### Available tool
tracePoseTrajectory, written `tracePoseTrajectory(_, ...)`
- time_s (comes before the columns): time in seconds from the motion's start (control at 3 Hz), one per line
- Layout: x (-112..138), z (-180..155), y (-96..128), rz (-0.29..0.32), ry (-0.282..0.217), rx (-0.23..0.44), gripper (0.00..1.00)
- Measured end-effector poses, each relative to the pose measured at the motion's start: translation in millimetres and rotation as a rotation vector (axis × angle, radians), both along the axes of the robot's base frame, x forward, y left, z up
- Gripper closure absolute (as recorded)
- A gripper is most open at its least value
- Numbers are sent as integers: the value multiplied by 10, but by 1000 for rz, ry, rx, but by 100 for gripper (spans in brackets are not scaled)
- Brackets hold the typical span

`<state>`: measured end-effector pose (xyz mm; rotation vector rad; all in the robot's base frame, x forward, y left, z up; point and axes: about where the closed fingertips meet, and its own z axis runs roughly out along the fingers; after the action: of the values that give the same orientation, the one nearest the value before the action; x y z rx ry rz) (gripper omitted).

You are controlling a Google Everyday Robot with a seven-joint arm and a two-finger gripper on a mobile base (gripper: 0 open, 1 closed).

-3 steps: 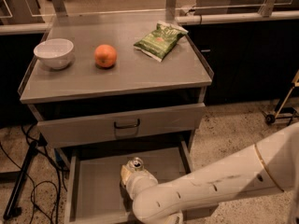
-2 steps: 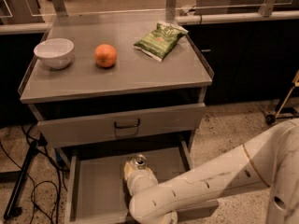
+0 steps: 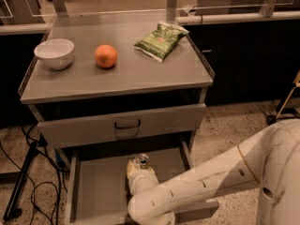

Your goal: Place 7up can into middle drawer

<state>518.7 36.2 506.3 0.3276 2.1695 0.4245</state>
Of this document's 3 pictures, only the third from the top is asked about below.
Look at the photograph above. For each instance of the grey drawer cabinet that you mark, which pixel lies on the grey drawer cabinet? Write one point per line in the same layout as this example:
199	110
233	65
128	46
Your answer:
136	82

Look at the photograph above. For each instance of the green 7up can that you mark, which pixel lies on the green 7up can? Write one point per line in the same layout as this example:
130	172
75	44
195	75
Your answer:
141	161

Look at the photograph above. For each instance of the grey top drawer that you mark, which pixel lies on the grey top drawer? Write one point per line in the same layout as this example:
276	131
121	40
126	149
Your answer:
100	128

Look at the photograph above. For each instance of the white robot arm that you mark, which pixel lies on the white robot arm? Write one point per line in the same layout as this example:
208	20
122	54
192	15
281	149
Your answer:
269	161

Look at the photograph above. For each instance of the white bowl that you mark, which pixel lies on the white bowl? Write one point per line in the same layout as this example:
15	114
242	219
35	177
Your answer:
55	53

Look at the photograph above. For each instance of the black tripod stand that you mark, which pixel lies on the black tripod stand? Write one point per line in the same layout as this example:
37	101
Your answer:
21	177

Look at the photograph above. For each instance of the black drawer handle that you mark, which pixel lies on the black drawer handle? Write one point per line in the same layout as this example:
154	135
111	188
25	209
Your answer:
127	124

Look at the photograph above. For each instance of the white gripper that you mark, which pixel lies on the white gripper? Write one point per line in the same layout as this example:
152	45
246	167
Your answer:
141	177

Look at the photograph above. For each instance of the green chip bag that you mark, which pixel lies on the green chip bag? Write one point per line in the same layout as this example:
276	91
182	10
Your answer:
159	43

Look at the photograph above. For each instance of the open grey middle drawer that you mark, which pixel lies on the open grey middle drawer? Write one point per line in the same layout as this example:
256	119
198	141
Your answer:
98	192

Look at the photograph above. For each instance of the orange fruit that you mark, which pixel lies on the orange fruit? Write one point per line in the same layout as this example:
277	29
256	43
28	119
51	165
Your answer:
106	56

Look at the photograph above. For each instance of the wheeled cart frame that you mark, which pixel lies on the wheeled cart frame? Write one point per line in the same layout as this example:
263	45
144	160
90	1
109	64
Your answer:
281	111

